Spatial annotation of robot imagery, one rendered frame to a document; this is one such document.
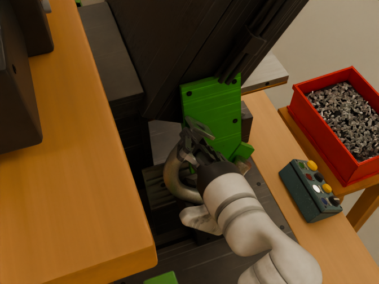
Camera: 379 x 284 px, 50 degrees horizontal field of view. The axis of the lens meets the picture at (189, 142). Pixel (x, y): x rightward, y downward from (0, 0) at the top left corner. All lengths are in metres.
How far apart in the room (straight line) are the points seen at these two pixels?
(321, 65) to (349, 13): 0.62
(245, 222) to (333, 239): 0.48
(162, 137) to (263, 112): 0.30
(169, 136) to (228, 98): 0.38
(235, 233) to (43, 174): 0.33
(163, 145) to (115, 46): 0.35
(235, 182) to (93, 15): 0.51
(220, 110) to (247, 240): 0.29
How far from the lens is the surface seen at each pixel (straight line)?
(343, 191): 1.20
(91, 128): 0.31
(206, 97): 0.73
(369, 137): 1.22
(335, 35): 3.00
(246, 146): 0.84
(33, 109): 0.28
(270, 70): 0.96
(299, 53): 2.79
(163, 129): 1.12
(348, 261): 1.00
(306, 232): 1.00
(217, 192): 0.60
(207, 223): 0.65
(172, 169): 0.76
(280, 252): 0.52
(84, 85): 0.35
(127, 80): 0.77
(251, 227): 0.55
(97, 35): 0.88
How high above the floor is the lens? 1.78
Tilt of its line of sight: 54 degrees down
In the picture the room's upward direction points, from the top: straight up
